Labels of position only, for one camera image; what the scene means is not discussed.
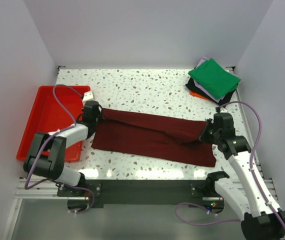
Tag dark red t shirt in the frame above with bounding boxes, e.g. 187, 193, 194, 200
91, 108, 216, 167

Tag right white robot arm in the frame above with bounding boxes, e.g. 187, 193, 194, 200
199, 112, 285, 240

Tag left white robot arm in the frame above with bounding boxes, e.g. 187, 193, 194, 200
23, 100, 102, 190

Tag lilac folded t shirt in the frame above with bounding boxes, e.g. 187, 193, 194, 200
193, 57, 240, 103

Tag orange folded t shirt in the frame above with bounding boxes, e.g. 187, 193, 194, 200
189, 91, 208, 100

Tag red plastic bin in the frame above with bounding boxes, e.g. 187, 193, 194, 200
16, 85, 91, 162

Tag green folded t shirt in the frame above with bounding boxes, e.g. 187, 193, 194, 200
188, 58, 242, 100

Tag black folded t shirt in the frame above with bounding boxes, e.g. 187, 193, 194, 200
184, 65, 240, 109

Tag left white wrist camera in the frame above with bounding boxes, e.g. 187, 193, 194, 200
82, 91, 95, 102

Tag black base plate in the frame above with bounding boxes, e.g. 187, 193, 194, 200
57, 178, 235, 210

